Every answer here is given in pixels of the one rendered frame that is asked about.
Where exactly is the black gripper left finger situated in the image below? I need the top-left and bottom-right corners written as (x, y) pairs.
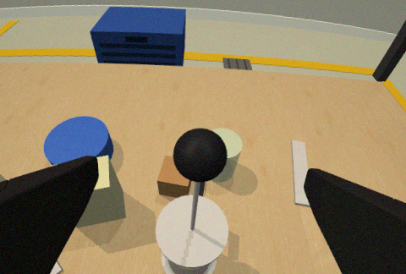
top-left (0, 156), bottom-right (99, 274)

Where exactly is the glass french press with plunger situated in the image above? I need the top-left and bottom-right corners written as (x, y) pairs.
top-left (155, 129), bottom-right (229, 274)

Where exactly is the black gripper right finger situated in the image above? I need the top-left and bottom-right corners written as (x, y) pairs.
top-left (304, 168), bottom-right (406, 274)

